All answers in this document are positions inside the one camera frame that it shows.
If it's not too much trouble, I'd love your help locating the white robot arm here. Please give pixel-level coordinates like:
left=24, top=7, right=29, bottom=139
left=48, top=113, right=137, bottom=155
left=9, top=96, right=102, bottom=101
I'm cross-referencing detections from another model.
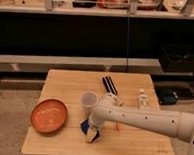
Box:
left=88, top=93, right=194, bottom=155

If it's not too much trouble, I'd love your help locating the orange ceramic bowl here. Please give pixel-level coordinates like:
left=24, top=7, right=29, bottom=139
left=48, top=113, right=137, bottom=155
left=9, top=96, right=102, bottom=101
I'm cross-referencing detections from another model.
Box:
left=30, top=99, right=68, bottom=134

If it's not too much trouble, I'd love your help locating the clear plastic cup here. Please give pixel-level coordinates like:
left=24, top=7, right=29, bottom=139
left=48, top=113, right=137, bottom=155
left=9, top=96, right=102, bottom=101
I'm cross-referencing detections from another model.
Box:
left=80, top=91, right=98, bottom=115

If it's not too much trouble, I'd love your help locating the wooden table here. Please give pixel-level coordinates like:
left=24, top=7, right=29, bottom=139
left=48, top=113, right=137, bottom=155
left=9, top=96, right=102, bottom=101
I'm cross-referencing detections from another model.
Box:
left=21, top=69, right=174, bottom=155

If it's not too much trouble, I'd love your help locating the small white bottle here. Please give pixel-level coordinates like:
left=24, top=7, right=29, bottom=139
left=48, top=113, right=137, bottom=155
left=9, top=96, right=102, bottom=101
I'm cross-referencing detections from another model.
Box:
left=138, top=89, right=150, bottom=109

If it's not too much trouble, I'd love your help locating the black device on floor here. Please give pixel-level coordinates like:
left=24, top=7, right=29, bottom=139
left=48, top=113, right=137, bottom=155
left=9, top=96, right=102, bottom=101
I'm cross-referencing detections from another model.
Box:
left=157, top=89, right=178, bottom=105

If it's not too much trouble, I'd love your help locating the black crate on right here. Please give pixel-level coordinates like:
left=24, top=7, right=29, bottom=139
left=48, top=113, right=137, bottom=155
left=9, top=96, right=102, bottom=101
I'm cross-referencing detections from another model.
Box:
left=158, top=43, right=194, bottom=73

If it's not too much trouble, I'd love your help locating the cluttered background shelf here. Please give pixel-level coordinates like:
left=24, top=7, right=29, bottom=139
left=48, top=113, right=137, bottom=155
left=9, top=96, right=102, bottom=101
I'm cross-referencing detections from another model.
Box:
left=0, top=0, right=194, bottom=20

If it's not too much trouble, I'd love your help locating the black hanging cable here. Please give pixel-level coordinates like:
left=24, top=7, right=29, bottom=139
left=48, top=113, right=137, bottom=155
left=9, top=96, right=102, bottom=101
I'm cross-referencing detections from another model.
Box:
left=122, top=0, right=134, bottom=74

